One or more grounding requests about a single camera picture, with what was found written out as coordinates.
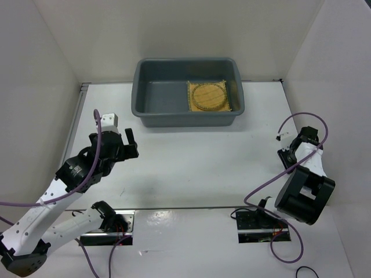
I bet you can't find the square woven bamboo tray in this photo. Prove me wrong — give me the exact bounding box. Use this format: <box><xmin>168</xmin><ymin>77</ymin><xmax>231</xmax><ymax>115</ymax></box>
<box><xmin>187</xmin><ymin>81</ymin><xmax>232</xmax><ymax>112</ymax></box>

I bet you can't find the round yellow bamboo plate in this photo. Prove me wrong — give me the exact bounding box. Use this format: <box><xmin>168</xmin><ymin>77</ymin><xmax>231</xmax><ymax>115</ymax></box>
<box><xmin>190</xmin><ymin>83</ymin><xmax>227</xmax><ymax>111</ymax></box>

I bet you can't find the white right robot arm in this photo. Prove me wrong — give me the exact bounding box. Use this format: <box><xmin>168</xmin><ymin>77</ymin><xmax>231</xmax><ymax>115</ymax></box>
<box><xmin>274</xmin><ymin>126</ymin><xmax>336</xmax><ymax>225</ymax></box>

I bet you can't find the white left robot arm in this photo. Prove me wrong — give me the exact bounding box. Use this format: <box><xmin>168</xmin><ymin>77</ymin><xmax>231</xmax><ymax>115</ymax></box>
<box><xmin>1</xmin><ymin>129</ymin><xmax>139</xmax><ymax>277</ymax></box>

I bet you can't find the grey plastic bin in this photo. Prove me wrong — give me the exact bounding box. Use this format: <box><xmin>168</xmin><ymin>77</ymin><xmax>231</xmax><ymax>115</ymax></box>
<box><xmin>131</xmin><ymin>57</ymin><xmax>245</xmax><ymax>127</ymax></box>

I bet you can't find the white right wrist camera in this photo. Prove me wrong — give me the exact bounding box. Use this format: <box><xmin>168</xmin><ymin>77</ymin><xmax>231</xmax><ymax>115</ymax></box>
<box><xmin>276</xmin><ymin>132</ymin><xmax>293</xmax><ymax>151</ymax></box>

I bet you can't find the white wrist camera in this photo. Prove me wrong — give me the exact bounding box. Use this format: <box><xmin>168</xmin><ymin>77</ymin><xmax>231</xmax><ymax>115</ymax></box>
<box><xmin>276</xmin><ymin>132</ymin><xmax>293</xmax><ymax>151</ymax></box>
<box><xmin>100</xmin><ymin>113</ymin><xmax>119</xmax><ymax>134</ymax></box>

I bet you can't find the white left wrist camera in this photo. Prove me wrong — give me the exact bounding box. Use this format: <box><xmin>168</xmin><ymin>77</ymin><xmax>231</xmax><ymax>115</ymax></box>
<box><xmin>100</xmin><ymin>113</ymin><xmax>119</xmax><ymax>134</ymax></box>

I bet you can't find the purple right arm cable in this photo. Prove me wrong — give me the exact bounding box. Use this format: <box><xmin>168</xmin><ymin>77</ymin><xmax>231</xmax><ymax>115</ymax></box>
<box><xmin>243</xmin><ymin>111</ymin><xmax>330</xmax><ymax>264</ymax></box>

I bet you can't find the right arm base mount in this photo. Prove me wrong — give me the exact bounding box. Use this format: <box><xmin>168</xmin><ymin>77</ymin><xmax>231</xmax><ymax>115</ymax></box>
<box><xmin>230</xmin><ymin>207</ymin><xmax>291</xmax><ymax>244</ymax></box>

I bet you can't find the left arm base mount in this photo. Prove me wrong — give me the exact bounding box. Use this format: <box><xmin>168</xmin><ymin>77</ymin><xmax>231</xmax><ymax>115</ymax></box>
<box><xmin>79</xmin><ymin>210</ymin><xmax>135</xmax><ymax>247</ymax></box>

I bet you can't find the thin black cable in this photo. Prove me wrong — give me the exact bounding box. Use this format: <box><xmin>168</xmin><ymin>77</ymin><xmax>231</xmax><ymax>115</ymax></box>
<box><xmin>295</xmin><ymin>265</ymin><xmax>319</xmax><ymax>278</ymax></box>

